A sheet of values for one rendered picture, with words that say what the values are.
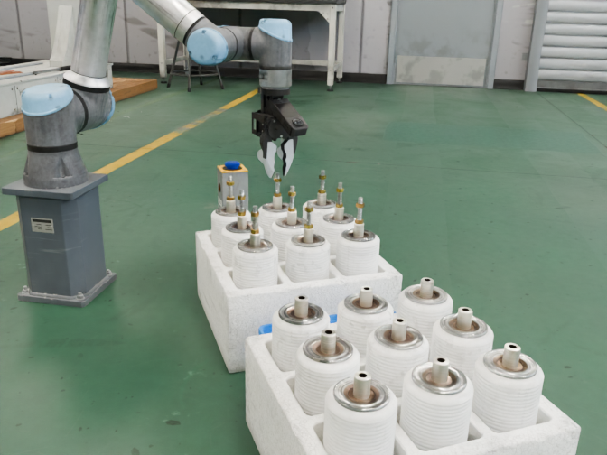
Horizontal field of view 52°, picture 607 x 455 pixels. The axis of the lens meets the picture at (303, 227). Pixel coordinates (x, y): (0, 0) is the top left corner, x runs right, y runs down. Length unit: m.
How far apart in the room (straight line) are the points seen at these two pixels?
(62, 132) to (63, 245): 0.27
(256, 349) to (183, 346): 0.40
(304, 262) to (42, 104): 0.72
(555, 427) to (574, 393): 0.44
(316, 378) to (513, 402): 0.28
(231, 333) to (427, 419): 0.54
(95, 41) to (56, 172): 0.34
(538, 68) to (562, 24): 0.41
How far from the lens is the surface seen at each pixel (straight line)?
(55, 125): 1.60
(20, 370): 1.46
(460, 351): 1.02
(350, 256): 1.36
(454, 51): 6.24
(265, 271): 1.29
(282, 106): 1.47
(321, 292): 1.32
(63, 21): 4.91
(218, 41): 1.36
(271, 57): 1.46
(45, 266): 1.69
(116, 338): 1.52
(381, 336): 0.98
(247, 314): 1.29
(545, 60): 6.28
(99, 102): 1.71
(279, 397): 0.97
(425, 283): 1.11
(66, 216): 1.61
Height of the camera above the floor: 0.74
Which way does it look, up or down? 20 degrees down
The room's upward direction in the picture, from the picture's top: 1 degrees clockwise
